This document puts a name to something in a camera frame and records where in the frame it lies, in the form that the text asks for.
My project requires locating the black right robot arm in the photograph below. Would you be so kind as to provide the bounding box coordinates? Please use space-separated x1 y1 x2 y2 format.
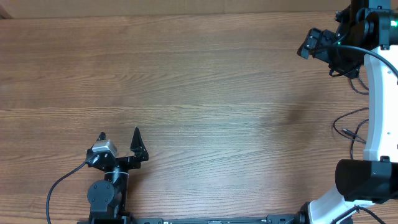
290 1 397 223

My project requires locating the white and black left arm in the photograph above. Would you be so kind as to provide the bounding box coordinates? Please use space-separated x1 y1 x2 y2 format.
85 128 149 224

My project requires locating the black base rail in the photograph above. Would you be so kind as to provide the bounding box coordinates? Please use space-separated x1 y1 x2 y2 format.
77 213 354 224

